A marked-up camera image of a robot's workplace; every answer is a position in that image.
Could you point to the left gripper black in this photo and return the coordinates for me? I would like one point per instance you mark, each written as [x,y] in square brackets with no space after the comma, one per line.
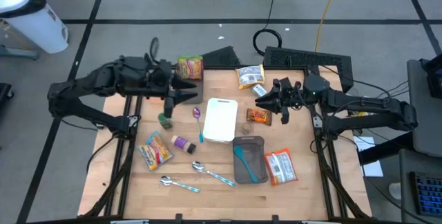
[162,79]

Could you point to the white computer mouse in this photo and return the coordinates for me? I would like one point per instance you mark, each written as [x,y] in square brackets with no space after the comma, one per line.
[395,191]

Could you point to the black edge clamp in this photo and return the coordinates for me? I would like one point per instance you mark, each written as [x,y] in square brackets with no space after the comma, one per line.
[178,217]
[275,217]

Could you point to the white-capped spice jar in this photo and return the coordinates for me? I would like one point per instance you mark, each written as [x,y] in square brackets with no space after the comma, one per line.
[259,90]

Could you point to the yellow chicken ramen packet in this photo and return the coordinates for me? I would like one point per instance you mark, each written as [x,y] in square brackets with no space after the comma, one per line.
[250,75]

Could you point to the grey translucent plastic bin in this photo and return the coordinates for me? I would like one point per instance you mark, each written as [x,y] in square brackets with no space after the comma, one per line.
[198,92]
[255,151]

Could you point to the purple-label spice jar black cap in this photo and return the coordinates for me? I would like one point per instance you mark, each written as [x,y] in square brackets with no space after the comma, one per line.
[183,144]

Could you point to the blue and yellow ramen packet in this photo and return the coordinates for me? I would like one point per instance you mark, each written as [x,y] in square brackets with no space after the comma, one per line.
[155,151]

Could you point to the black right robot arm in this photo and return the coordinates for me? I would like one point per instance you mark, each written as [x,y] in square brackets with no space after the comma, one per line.
[362,108]

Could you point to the white paper sheet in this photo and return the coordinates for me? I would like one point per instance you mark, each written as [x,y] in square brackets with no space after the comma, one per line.
[374,170]

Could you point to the green shrimp ramen packet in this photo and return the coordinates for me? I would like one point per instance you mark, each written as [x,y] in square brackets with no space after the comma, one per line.
[190,67]

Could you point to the green-capped herb spice jar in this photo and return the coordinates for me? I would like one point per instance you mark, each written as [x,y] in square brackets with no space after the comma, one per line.
[165,121]

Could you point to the white plastic bin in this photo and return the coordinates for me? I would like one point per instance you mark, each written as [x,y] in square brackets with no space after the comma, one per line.
[221,120]

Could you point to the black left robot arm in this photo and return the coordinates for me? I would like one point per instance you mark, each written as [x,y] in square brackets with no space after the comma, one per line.
[89,79]

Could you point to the black aluminium table frame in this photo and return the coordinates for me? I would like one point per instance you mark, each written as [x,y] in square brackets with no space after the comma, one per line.
[221,68]

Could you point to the orange candy packet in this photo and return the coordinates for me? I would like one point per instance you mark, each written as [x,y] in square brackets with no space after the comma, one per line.
[259,117]

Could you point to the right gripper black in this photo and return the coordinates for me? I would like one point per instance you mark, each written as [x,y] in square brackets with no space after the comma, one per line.
[291,94]

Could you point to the white trash can black liner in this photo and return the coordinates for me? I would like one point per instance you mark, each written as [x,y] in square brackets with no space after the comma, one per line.
[38,27]

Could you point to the teal plastic spoon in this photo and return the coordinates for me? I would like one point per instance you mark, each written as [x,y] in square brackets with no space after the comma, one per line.
[243,160]

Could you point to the wooden desk grey legs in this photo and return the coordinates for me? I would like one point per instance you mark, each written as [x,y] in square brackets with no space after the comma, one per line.
[17,53]

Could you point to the black monitor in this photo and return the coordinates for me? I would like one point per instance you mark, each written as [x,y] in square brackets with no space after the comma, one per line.
[433,79]

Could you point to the orange ramen packet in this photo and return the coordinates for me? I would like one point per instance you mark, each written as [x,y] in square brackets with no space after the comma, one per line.
[281,167]

